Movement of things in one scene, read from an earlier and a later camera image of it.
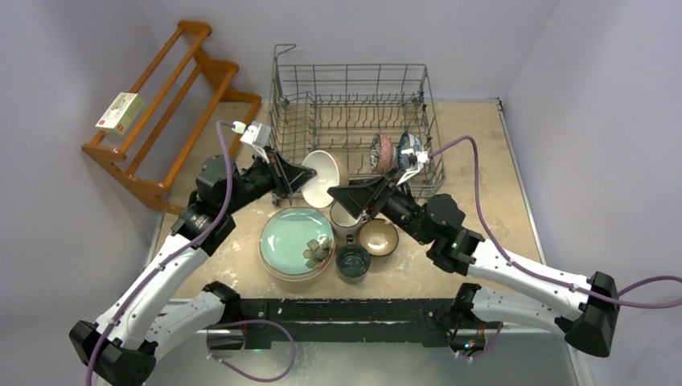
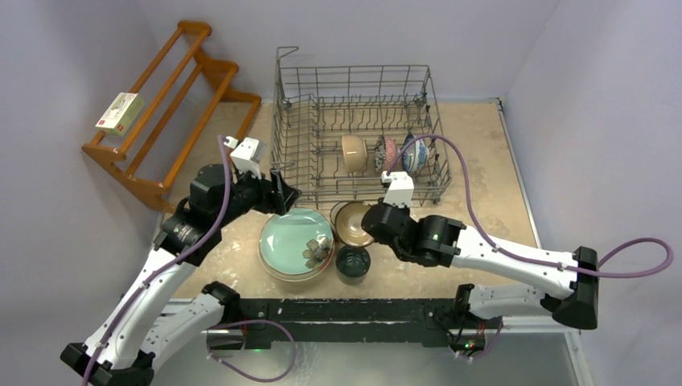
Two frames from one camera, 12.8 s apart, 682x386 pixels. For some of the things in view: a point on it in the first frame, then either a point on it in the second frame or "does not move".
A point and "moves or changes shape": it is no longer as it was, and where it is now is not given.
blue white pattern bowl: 407,141 does not move
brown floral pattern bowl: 383,154 moves or changes shape
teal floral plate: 297,240 does not move
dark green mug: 353,262 does not move
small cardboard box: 121,113 does not move
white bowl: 331,170 to 355,151
